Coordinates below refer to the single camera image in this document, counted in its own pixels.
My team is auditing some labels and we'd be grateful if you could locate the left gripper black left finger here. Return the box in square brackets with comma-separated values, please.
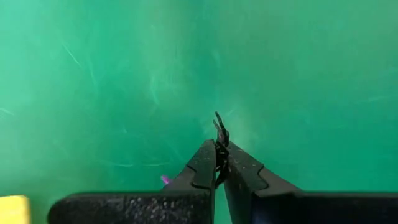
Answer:
[47, 139, 218, 224]

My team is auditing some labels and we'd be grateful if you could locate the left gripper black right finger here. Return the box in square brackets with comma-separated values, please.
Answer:
[223, 141, 398, 224]

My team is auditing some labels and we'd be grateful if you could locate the black plastic spider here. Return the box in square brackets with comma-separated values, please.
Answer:
[212, 111, 231, 189]

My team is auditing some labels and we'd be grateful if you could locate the green table mat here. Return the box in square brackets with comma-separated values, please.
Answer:
[0, 0, 398, 224]

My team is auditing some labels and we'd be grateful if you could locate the yellow plastic basket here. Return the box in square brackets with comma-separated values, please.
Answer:
[0, 195, 31, 224]

